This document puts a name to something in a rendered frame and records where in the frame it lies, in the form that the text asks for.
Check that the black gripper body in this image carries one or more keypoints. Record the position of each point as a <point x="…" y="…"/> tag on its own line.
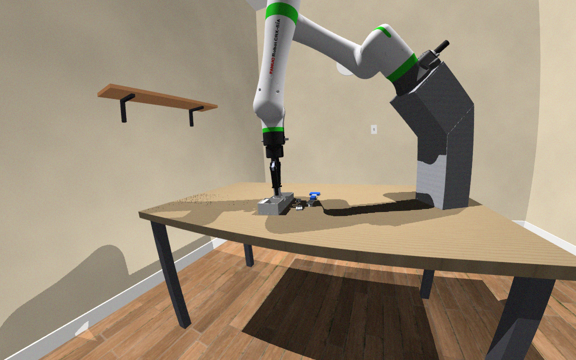
<point x="274" y="152"/>

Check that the white three-compartment bin rack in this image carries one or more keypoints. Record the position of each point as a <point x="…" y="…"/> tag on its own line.
<point x="274" y="206"/>

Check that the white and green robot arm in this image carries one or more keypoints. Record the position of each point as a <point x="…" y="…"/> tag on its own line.
<point x="383" y="50"/>

